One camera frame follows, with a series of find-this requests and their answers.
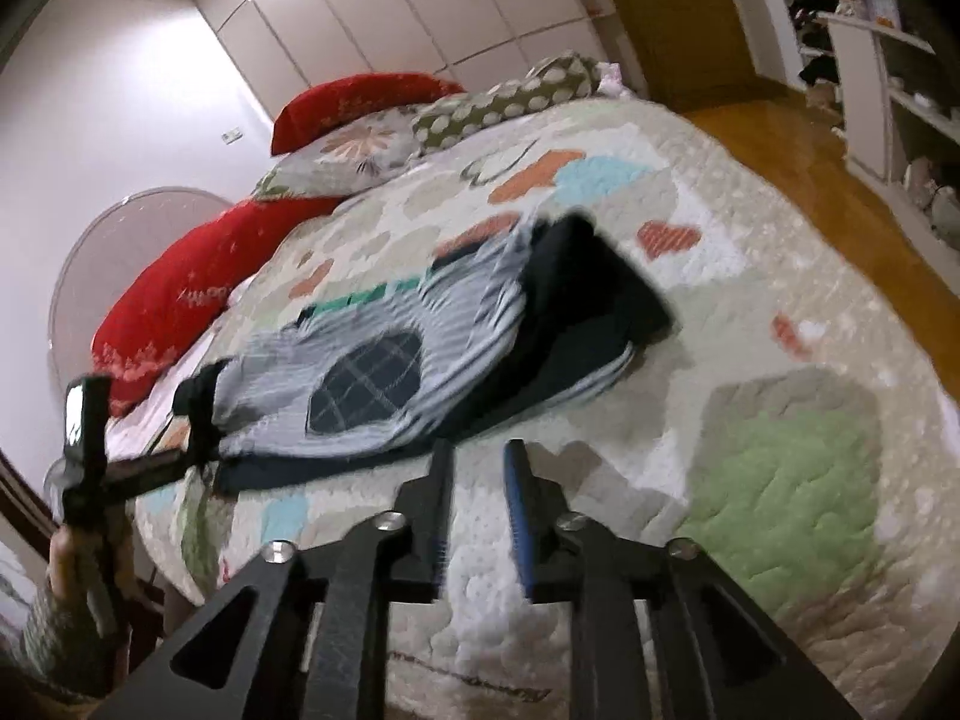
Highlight person's left hand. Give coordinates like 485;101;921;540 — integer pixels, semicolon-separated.
45;525;85;605

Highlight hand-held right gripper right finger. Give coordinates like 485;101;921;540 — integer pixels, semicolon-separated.
502;439;863;720

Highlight red pillow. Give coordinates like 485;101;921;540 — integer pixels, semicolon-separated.
271;73;467;156
91;195;347;419

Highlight round electric fan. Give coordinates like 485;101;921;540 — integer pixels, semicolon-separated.
47;186;235;410

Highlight patchwork quilt bedspread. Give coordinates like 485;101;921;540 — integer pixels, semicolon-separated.
135;94;957;720

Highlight striped grey garment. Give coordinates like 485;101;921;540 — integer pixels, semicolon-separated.
216;211;674;497

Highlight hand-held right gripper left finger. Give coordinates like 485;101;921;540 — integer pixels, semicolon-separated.
94;439;457;720

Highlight white wardrobe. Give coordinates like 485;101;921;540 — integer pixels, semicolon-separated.
150;0;610;121

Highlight floral pillow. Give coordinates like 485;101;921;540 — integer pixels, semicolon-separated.
253;106;422;201

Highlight wooden door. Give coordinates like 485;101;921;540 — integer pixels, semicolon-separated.
581;0;760;115

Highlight white shelf unit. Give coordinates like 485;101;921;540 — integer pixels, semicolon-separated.
816;9;960;245

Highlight green polka dot pillow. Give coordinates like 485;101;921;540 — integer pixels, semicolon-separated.
411;51;607;158

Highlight grey striped pants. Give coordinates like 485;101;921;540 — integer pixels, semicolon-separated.
210;229;530;460

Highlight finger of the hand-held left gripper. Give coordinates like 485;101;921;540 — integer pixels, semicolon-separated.
109;361;230;500

